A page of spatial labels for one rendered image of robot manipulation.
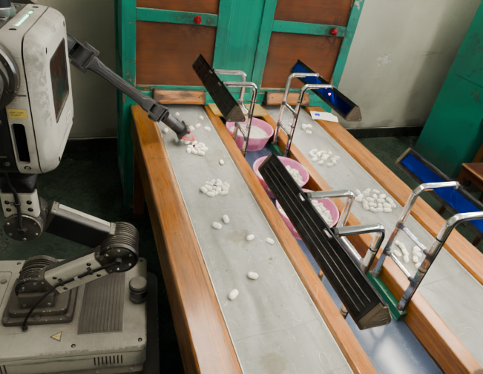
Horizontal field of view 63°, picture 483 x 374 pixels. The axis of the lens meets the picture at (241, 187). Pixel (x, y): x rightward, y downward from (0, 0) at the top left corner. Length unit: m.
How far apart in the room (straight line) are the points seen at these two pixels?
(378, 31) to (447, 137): 1.18
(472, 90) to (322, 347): 3.19
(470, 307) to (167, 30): 1.83
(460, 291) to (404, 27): 2.88
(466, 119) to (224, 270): 3.14
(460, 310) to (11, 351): 1.48
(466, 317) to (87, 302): 1.32
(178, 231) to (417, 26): 3.28
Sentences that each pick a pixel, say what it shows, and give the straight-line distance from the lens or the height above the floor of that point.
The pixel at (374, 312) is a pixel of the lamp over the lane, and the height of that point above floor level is 1.09.
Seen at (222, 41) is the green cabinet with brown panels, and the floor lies 1.13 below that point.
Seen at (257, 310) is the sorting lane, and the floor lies 0.74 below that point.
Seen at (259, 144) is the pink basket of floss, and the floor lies 0.72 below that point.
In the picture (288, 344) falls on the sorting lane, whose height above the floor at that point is 0.74.
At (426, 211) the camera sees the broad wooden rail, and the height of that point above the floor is 0.76.
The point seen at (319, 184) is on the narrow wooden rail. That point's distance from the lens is 1.85.
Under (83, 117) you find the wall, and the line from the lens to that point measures 3.25.
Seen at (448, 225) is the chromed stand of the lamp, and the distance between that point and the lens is 1.27.
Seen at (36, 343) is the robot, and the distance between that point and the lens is 1.54.
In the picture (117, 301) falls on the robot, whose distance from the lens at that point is 1.60.
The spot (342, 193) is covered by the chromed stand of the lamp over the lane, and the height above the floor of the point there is 1.12.
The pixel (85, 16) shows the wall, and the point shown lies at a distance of 3.01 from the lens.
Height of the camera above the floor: 1.72
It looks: 34 degrees down
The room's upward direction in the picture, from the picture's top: 11 degrees clockwise
